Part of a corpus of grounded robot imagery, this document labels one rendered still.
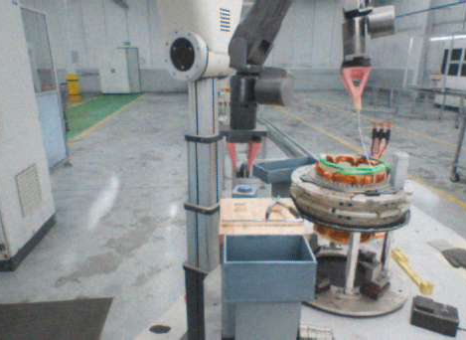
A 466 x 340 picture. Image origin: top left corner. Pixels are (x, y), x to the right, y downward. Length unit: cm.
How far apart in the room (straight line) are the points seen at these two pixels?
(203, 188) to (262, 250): 51
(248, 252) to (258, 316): 13
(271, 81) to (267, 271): 35
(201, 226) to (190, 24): 67
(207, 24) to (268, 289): 74
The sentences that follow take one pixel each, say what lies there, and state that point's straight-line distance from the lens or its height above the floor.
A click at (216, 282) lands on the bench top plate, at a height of 78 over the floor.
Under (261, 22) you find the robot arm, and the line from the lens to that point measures 70.
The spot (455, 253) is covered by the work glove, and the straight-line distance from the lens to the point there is 140.
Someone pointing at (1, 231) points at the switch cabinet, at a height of 32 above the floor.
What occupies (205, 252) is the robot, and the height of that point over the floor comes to 74.
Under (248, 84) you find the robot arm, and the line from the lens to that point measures 70.
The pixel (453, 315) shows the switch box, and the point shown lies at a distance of 105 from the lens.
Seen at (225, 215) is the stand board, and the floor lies 106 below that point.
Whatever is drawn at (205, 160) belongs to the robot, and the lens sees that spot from 116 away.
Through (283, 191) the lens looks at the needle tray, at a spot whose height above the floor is 98.
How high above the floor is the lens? 141
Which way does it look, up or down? 18 degrees down
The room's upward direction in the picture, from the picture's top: straight up
